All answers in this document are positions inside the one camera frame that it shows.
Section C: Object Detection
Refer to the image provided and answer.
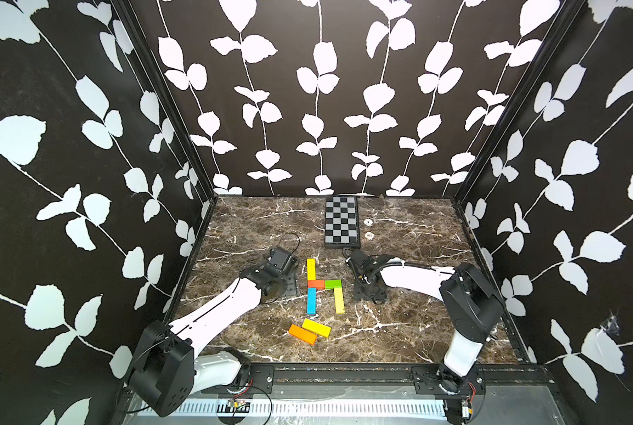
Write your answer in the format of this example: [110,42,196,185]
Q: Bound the small yellow block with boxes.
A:
[333,287,345,315]

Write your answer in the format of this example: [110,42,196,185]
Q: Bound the green block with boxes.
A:
[324,280,342,290]

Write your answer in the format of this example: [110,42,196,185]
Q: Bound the cyan block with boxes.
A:
[307,288,317,315]

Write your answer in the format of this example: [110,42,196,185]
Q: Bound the yellow stroke block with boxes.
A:
[307,258,316,281]

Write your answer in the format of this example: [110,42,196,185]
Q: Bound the red block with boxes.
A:
[307,280,325,290]

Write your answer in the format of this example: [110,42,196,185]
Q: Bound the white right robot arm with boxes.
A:
[343,248,504,387]

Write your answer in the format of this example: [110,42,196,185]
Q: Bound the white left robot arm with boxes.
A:
[124,261,297,417]

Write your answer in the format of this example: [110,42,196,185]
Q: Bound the checkered board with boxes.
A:
[324,196,361,249]

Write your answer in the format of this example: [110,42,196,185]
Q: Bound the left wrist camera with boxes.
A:
[268,247,299,274]

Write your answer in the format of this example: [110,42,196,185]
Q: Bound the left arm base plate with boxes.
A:
[200,363,275,398]

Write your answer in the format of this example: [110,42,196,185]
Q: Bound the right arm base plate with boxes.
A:
[408,364,486,398]

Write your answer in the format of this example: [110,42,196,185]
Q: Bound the white perforated rail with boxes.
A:
[173,398,446,421]

